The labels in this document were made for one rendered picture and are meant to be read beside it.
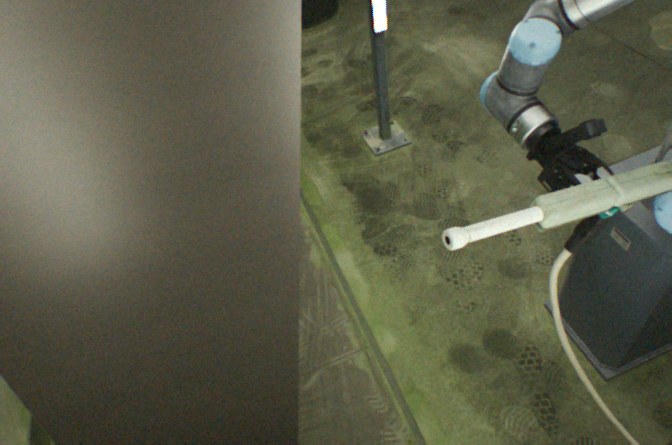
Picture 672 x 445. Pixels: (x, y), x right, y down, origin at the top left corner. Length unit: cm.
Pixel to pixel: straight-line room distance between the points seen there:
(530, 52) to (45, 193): 84
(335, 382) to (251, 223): 123
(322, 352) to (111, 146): 141
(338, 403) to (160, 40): 144
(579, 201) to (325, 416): 110
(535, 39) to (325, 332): 121
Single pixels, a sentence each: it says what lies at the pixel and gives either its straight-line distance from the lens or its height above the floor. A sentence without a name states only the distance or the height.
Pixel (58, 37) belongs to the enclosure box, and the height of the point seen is 148.
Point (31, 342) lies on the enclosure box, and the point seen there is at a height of 118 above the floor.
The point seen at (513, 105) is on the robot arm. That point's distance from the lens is 110.
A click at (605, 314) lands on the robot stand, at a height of 25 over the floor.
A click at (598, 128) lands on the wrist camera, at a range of 101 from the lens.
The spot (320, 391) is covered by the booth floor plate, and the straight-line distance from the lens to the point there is 174.
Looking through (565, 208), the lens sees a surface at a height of 99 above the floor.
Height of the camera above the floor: 163
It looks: 46 degrees down
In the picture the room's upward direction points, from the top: 11 degrees counter-clockwise
